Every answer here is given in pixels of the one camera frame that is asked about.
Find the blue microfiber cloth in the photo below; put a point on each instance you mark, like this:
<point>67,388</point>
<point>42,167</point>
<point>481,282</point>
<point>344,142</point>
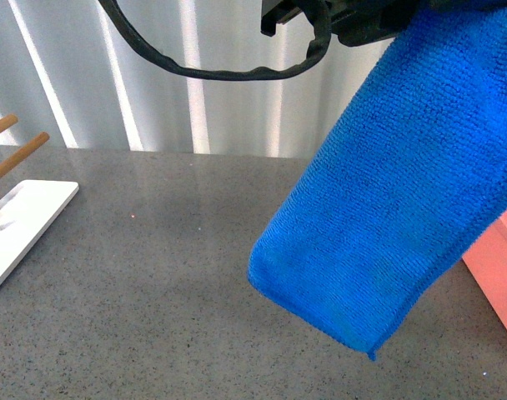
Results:
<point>410,176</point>

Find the wooden rod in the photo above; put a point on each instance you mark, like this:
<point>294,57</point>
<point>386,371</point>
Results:
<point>7,121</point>
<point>22,153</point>

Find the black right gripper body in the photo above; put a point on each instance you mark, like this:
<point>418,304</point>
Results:
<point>354,23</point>

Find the white pleated curtain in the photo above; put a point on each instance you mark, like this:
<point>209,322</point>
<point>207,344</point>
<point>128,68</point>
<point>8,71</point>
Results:
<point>65,70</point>

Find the wooden rod far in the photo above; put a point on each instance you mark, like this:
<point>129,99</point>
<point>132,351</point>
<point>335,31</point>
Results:
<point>7,121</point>

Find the white rack base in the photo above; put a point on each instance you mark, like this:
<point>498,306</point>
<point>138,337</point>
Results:
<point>26,212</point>

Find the wooden rod near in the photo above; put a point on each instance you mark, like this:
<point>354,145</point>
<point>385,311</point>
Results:
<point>22,153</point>

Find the pink plastic tray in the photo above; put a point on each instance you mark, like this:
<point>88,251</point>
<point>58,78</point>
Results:
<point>486,259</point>

